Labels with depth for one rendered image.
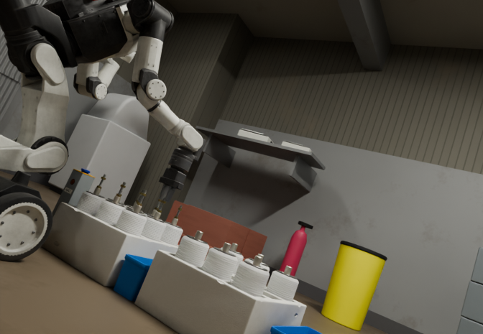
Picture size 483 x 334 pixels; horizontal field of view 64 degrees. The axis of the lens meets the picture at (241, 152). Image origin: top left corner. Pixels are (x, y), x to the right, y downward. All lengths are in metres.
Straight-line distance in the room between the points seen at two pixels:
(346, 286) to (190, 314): 1.95
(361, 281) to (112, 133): 2.84
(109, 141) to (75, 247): 2.88
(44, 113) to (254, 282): 0.93
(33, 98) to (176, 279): 0.80
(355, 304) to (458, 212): 1.46
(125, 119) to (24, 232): 3.22
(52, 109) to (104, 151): 2.82
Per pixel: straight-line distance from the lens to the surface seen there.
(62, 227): 1.63
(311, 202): 4.24
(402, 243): 3.97
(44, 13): 1.51
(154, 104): 1.50
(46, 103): 1.53
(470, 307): 3.03
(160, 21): 1.54
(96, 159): 4.30
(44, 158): 1.52
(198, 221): 3.61
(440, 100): 4.41
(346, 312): 3.03
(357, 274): 3.01
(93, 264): 1.47
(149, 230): 1.54
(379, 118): 4.40
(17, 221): 1.33
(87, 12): 1.56
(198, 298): 1.20
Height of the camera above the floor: 0.32
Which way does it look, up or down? 11 degrees up
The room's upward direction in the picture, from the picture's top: 22 degrees clockwise
